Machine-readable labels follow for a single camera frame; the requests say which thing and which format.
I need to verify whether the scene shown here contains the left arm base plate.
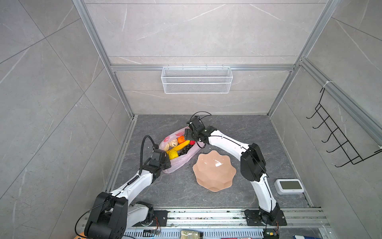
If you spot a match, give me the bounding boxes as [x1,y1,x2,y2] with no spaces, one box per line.
[132,210,169,228]

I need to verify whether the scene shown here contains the yellow fake lemon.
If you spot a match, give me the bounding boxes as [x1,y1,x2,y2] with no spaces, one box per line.
[167,149,179,160]

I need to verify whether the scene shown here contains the black wire hook rack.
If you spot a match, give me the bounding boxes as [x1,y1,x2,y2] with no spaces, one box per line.
[306,87,382,168]

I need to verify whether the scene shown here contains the white wire mesh basket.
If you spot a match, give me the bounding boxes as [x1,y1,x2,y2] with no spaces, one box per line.
[161,66,233,94]

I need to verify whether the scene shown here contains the pink scalloped bowl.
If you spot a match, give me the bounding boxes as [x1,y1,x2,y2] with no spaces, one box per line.
[193,150,237,192]

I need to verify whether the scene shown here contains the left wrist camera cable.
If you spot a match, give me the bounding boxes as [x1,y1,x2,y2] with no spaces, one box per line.
[139,135,159,175]

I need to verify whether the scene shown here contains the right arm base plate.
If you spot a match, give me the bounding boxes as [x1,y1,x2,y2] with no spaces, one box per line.
[244,207,287,226]

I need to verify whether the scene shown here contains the orange fake fruit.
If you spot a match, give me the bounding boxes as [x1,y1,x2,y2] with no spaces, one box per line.
[177,135,186,144]

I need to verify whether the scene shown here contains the dark fake grapes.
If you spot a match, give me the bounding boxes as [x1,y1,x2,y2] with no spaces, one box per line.
[178,144,193,156]

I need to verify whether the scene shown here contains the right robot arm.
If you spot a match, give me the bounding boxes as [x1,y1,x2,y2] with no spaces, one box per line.
[185,116,283,225]

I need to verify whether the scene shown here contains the white digital timer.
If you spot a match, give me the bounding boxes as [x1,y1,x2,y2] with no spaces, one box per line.
[274,179,305,195]

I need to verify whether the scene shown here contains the yellow fake banana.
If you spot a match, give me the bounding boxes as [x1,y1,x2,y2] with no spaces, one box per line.
[171,140,190,151]

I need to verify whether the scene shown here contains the pink plastic bag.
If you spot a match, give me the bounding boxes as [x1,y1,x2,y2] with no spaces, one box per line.
[159,126,204,174]

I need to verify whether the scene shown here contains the beige fake mushroom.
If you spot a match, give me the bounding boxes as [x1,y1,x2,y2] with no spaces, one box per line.
[169,139,179,148]

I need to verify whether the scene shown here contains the aluminium front rail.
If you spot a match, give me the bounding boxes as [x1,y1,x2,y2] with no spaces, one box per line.
[121,208,335,239]

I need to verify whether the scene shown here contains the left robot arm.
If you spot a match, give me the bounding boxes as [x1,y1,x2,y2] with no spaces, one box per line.
[84,149,171,239]

